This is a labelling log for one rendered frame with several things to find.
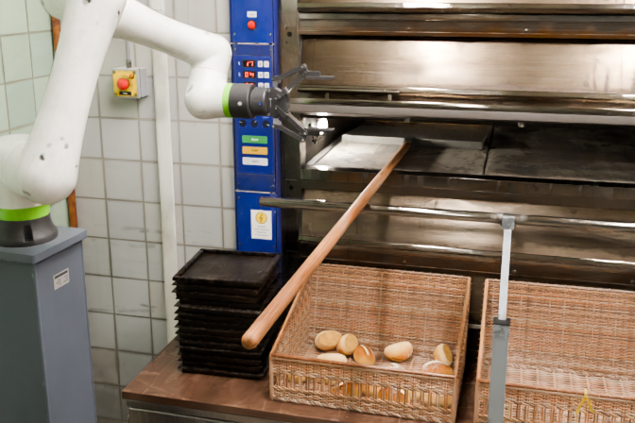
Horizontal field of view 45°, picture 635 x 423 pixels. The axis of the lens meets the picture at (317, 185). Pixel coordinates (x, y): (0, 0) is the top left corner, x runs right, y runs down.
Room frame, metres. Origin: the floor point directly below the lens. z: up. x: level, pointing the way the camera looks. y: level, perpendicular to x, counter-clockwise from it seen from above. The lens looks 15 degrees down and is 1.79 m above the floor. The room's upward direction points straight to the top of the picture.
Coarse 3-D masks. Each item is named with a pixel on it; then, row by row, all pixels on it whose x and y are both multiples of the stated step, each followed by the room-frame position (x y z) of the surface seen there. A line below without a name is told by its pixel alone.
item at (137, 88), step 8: (112, 72) 2.66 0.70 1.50; (120, 72) 2.65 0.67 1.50; (128, 72) 2.65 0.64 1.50; (136, 72) 2.64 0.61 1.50; (144, 72) 2.68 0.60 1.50; (112, 80) 2.66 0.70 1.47; (128, 80) 2.65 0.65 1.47; (136, 80) 2.64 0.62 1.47; (144, 80) 2.68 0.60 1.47; (112, 88) 2.67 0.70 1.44; (128, 88) 2.65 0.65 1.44; (136, 88) 2.64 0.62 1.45; (144, 88) 2.68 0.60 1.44; (120, 96) 2.66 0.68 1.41; (128, 96) 2.65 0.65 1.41; (136, 96) 2.64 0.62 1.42
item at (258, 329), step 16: (400, 160) 2.64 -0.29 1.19; (384, 176) 2.37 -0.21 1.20; (368, 192) 2.16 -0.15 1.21; (352, 208) 1.99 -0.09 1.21; (336, 224) 1.85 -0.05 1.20; (336, 240) 1.77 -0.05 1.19; (320, 256) 1.64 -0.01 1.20; (304, 272) 1.53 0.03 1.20; (288, 288) 1.44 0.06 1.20; (272, 304) 1.36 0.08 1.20; (288, 304) 1.41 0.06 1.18; (256, 320) 1.29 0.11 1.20; (272, 320) 1.31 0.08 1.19; (256, 336) 1.23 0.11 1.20
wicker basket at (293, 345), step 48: (336, 288) 2.48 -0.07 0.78; (384, 288) 2.45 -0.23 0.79; (432, 288) 2.41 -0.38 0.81; (288, 336) 2.25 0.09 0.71; (384, 336) 2.40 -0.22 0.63; (432, 336) 2.37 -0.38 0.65; (288, 384) 2.16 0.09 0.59; (336, 384) 2.03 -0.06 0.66; (384, 384) 1.99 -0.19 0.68; (432, 384) 1.96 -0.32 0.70
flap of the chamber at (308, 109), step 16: (304, 112) 2.46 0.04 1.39; (320, 112) 2.40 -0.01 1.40; (336, 112) 2.39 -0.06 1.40; (352, 112) 2.37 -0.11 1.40; (368, 112) 2.36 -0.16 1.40; (384, 112) 2.35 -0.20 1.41; (400, 112) 2.34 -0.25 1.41; (416, 112) 2.32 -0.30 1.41; (432, 112) 2.31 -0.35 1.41; (448, 112) 2.30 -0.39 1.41; (464, 112) 2.29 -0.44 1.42; (480, 112) 2.28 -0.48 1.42; (496, 112) 2.27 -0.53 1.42; (512, 112) 2.26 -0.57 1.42; (528, 112) 2.25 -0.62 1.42
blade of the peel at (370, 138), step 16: (368, 128) 3.29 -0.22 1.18; (384, 128) 3.29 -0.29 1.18; (400, 128) 3.29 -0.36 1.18; (416, 128) 3.29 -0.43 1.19; (432, 128) 3.28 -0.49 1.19; (416, 144) 2.95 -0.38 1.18; (432, 144) 2.94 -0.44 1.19; (448, 144) 2.92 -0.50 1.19; (464, 144) 2.90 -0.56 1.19; (480, 144) 2.89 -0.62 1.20
